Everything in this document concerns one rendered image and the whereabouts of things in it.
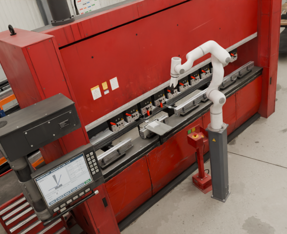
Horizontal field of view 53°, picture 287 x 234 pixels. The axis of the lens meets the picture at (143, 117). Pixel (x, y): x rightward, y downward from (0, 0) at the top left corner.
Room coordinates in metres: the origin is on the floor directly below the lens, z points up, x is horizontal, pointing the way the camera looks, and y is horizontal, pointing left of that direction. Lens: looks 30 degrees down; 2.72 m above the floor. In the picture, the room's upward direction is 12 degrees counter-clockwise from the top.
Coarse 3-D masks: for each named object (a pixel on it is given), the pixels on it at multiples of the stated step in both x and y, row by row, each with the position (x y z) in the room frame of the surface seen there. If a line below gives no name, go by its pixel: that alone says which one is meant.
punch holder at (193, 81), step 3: (198, 69) 3.24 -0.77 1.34; (192, 72) 3.18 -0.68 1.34; (195, 72) 3.21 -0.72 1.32; (198, 72) 3.24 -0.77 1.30; (189, 75) 3.17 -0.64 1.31; (192, 75) 3.18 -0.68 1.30; (195, 75) 3.20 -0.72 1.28; (189, 78) 3.18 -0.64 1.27; (192, 78) 3.17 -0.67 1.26; (198, 78) 3.23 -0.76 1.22; (189, 81) 3.19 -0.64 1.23; (192, 81) 3.17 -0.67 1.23; (195, 81) 3.20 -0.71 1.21; (198, 81) 3.23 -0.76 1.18; (189, 84) 3.19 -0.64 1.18; (192, 84) 3.16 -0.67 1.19
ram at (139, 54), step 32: (192, 0) 3.24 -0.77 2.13; (224, 0) 3.57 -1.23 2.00; (256, 0) 3.97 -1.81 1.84; (128, 32) 2.72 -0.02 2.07; (160, 32) 2.95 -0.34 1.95; (192, 32) 3.22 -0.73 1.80; (224, 32) 3.56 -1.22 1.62; (64, 64) 2.32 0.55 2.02; (96, 64) 2.48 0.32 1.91; (128, 64) 2.68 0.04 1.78; (160, 64) 2.91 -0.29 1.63; (128, 96) 2.63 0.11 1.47
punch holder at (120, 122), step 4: (116, 116) 2.52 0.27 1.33; (120, 116) 2.54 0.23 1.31; (108, 120) 2.50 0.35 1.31; (112, 120) 2.49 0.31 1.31; (116, 120) 2.51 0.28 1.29; (120, 120) 2.54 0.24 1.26; (108, 124) 2.53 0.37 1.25; (120, 124) 2.53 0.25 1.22; (112, 128) 2.47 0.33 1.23; (116, 128) 2.49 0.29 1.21; (120, 128) 2.52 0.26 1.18
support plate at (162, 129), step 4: (156, 120) 2.82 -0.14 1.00; (160, 124) 2.72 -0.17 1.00; (164, 124) 2.70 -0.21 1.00; (148, 128) 2.69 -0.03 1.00; (152, 128) 2.68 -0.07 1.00; (156, 128) 2.66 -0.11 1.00; (160, 128) 2.64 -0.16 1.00; (164, 128) 2.63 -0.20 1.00; (168, 128) 2.61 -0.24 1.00; (156, 132) 2.58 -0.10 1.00; (160, 132) 2.56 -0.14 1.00; (164, 132) 2.55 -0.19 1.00
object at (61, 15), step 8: (48, 0) 2.47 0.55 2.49; (56, 0) 2.46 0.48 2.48; (64, 0) 2.49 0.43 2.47; (56, 8) 2.45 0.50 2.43; (64, 8) 2.47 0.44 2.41; (56, 16) 2.46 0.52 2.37; (64, 16) 2.46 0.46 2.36; (72, 16) 2.54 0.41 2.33; (56, 24) 2.44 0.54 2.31; (64, 24) 2.44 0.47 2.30
